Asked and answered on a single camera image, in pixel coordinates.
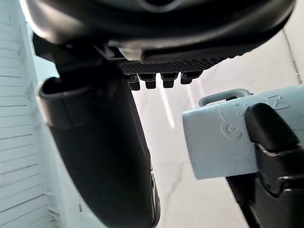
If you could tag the silver and black robot leg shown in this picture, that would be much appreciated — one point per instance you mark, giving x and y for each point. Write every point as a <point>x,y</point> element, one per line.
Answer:
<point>213,142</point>

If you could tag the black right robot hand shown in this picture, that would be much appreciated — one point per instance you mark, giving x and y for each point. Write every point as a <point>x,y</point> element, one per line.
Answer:
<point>99,133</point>

